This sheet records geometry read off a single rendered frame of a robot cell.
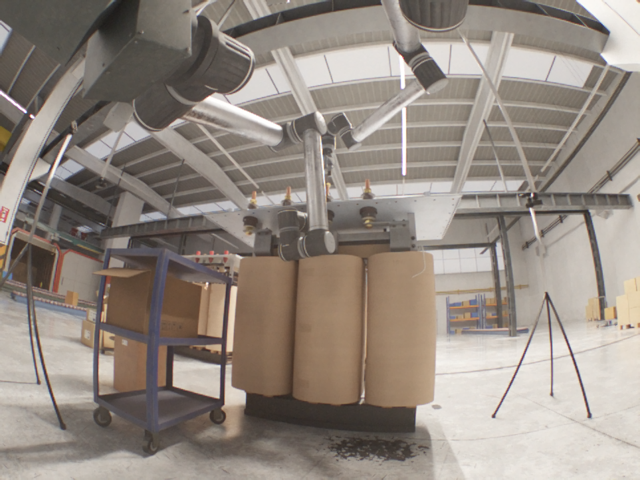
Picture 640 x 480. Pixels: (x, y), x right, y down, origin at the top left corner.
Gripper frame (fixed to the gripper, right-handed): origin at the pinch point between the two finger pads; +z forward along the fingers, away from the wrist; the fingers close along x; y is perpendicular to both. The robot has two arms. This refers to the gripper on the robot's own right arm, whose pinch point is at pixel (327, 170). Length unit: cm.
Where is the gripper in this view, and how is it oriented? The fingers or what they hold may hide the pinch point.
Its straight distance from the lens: 187.9
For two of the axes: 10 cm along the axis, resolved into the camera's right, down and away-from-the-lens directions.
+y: 9.2, -0.9, -3.9
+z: -0.4, 9.5, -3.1
